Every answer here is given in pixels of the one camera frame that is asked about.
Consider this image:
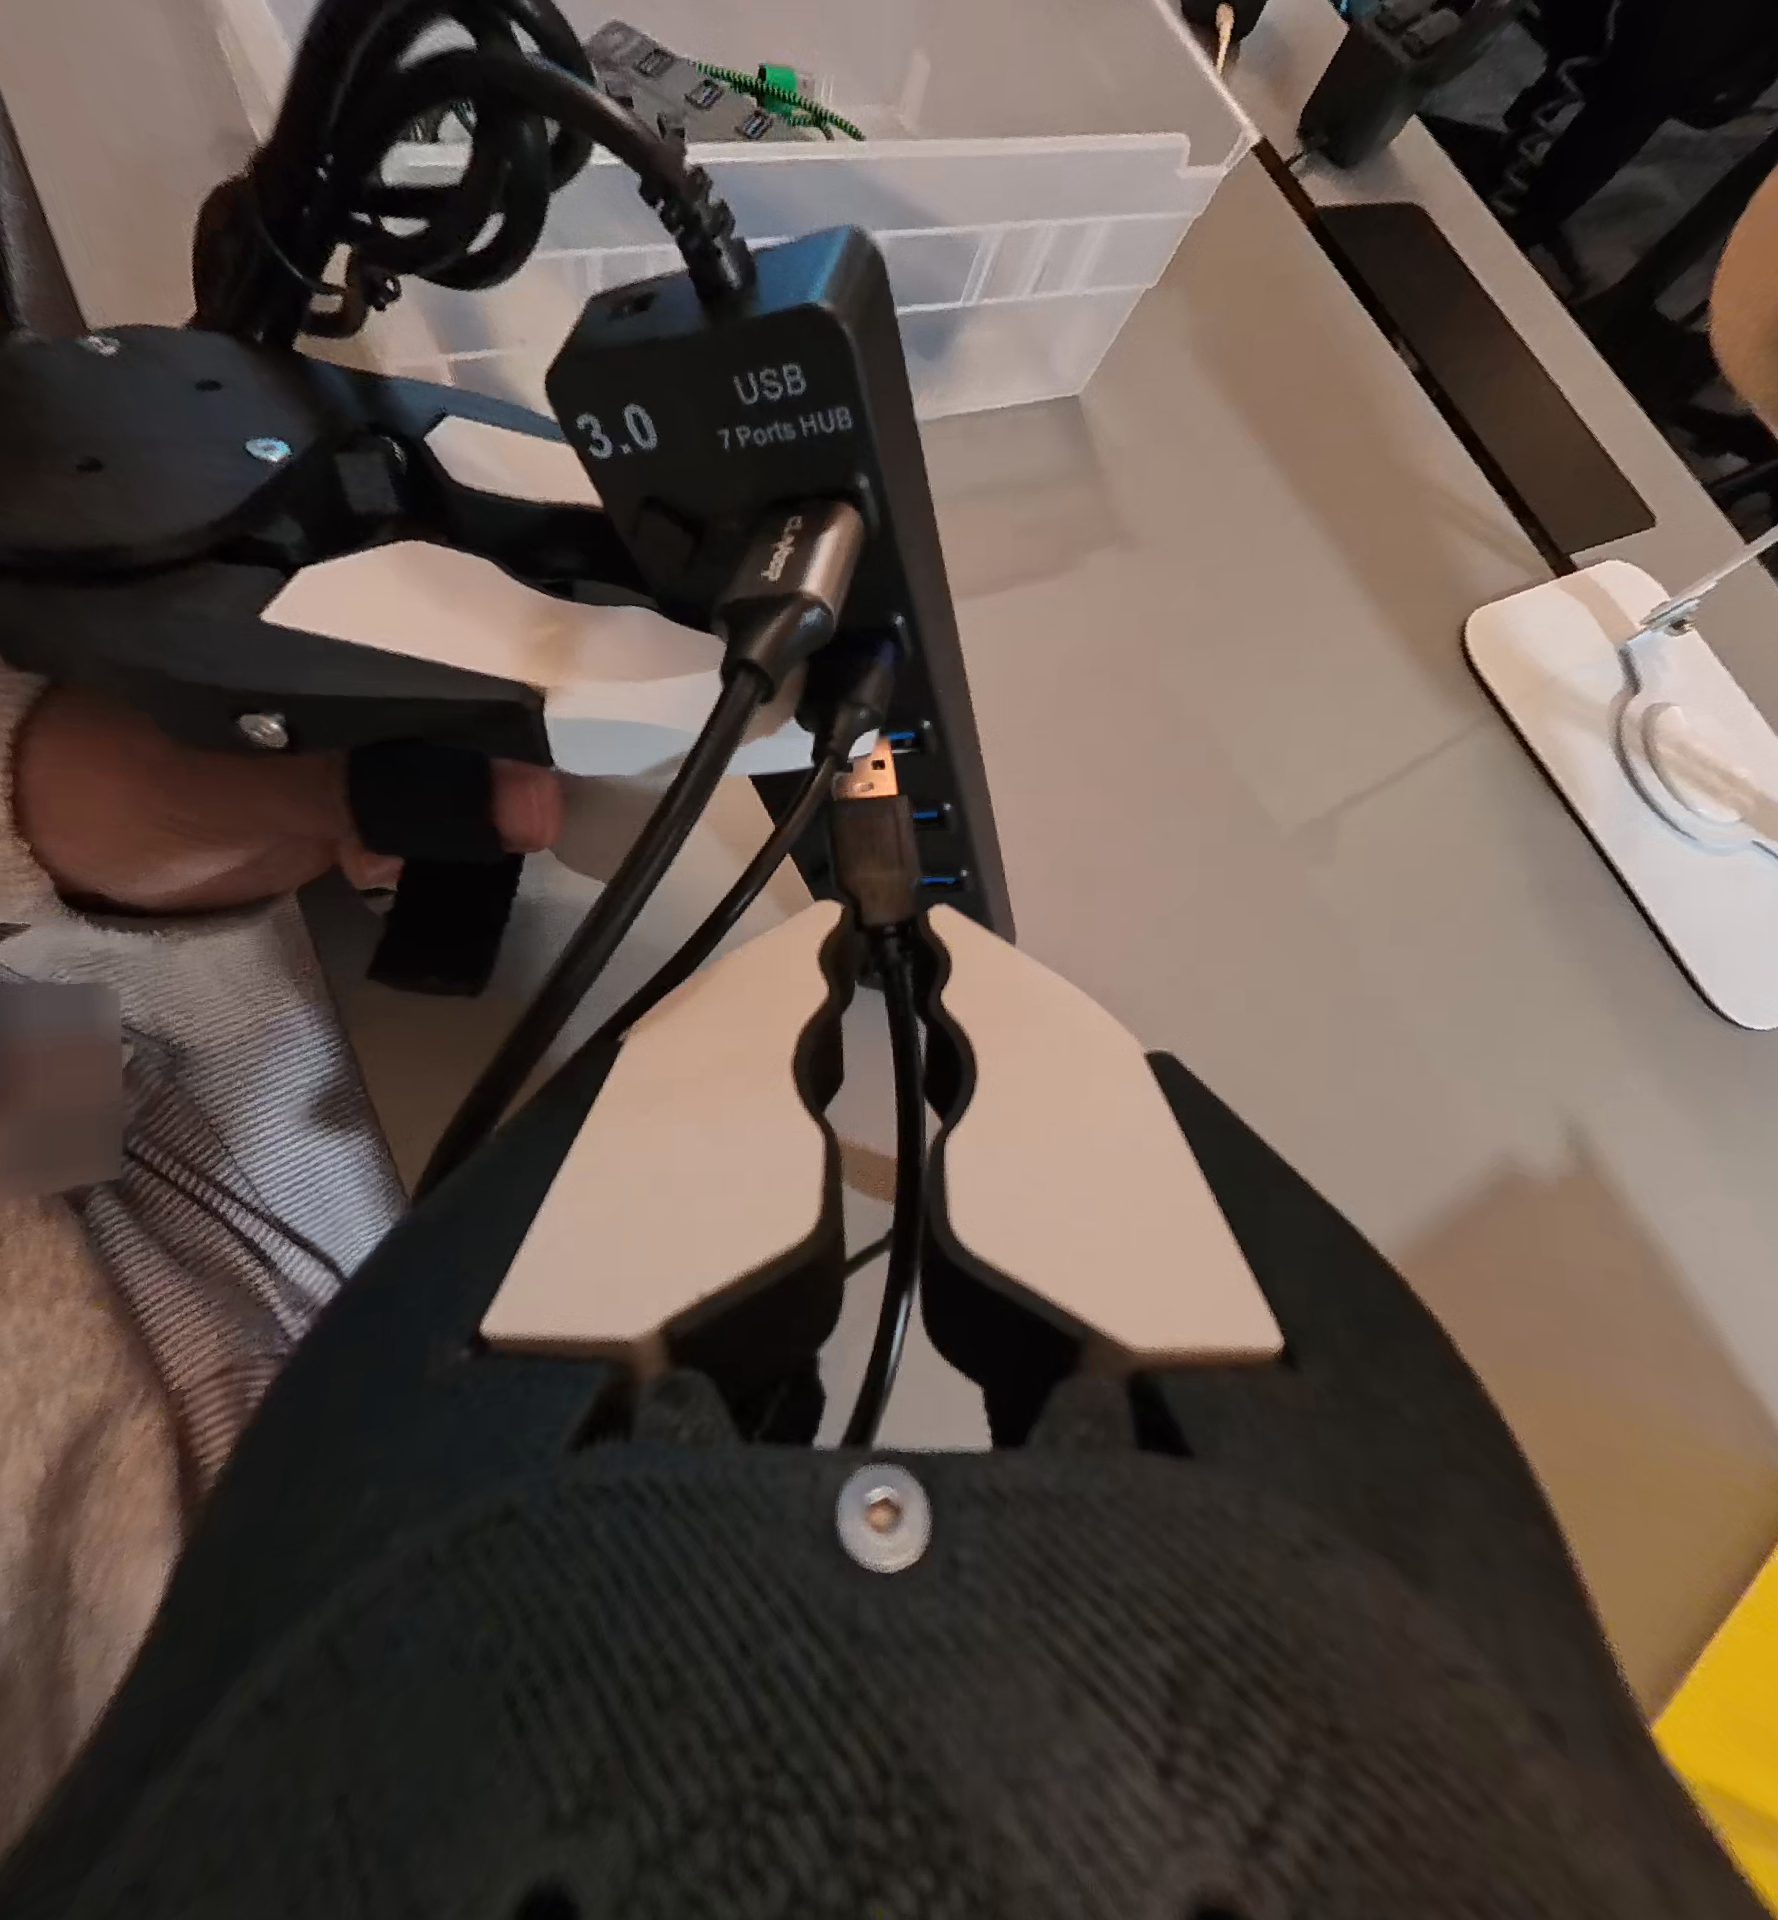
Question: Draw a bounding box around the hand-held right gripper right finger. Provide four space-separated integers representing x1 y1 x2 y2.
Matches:
922 905 1285 1370

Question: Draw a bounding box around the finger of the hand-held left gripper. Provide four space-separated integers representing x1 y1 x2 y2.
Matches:
258 537 820 782
331 367 610 513

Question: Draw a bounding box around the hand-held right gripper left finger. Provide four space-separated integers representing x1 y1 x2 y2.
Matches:
478 905 856 1365

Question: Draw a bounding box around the thick black hub cable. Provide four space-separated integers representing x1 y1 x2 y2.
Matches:
191 0 756 340

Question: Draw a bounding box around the black plug USB cable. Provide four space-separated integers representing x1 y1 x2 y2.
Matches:
827 747 934 1451

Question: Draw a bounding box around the person's left hand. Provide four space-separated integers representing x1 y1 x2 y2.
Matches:
11 687 569 918

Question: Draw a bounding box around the person's grey striped shirt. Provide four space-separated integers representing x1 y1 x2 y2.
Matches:
64 900 412 1352

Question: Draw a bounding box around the clear plastic bin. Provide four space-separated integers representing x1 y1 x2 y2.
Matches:
214 0 1266 422

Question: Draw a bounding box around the yellow plastic bin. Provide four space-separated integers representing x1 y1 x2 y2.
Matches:
1650 1483 1778 1920

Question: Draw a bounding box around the black power adapter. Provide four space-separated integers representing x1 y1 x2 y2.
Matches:
1295 0 1506 168

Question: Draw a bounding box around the black switch USB hub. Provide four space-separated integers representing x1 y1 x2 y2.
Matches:
588 23 787 145

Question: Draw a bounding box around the green braided cable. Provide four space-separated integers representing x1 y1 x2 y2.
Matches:
695 61 868 145

